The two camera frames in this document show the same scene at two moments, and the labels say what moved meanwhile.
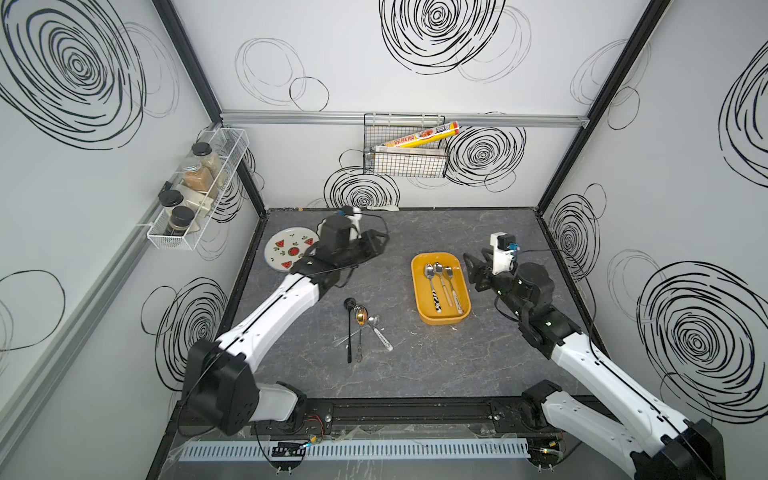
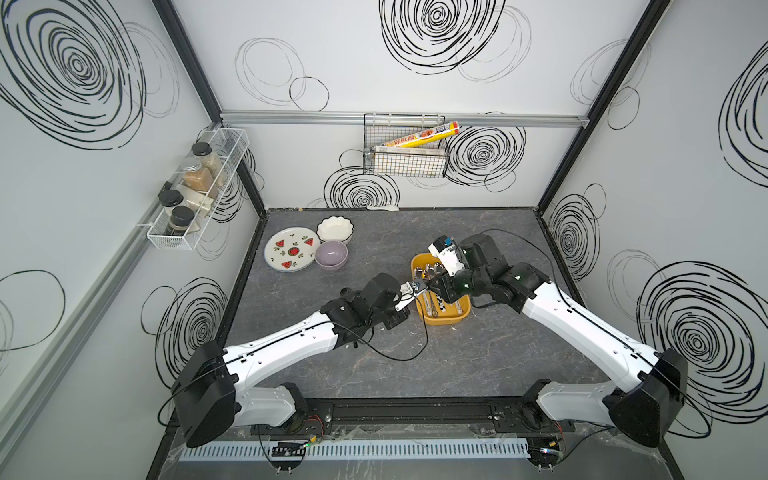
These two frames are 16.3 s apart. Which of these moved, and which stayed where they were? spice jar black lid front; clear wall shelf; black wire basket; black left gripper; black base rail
Moved: black left gripper
Stayed: spice jar black lid front; clear wall shelf; black wire basket; black base rail
